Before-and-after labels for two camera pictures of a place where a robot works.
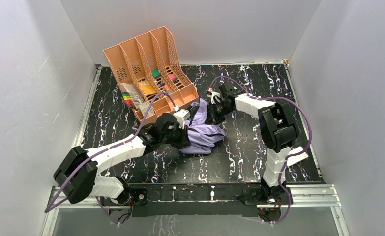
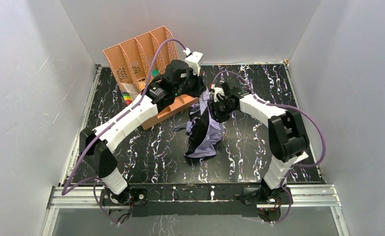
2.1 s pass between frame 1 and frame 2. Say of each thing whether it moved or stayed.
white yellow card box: stayed
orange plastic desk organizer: stayed
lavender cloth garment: moved
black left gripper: moved
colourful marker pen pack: stayed
